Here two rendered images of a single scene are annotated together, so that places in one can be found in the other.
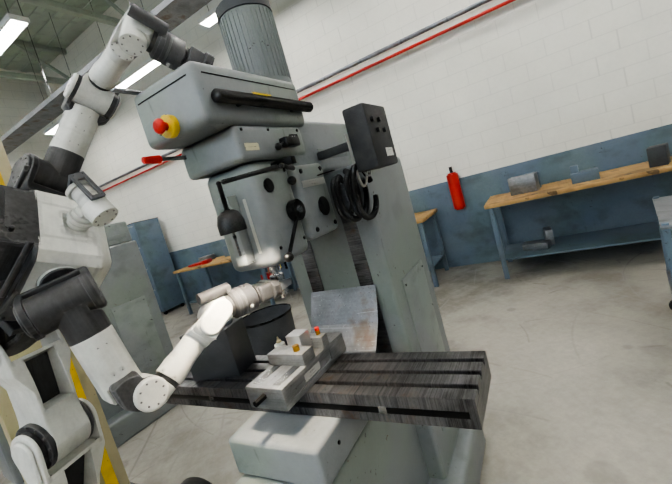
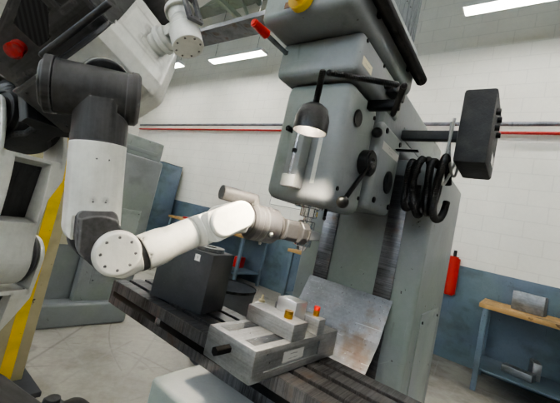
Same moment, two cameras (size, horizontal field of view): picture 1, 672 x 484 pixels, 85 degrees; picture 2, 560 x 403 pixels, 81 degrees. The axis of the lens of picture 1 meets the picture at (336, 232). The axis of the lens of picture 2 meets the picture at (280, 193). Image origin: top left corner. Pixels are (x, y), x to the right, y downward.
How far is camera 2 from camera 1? 0.43 m
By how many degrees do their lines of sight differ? 13
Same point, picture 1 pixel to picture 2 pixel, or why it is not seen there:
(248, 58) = not seen: hidden behind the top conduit
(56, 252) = (122, 44)
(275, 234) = (339, 170)
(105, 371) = (87, 190)
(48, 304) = (80, 74)
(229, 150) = (343, 56)
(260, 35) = not seen: outside the picture
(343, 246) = (374, 241)
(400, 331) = (396, 372)
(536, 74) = not seen: outside the picture
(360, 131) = (480, 117)
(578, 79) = not seen: outside the picture
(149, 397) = (112, 255)
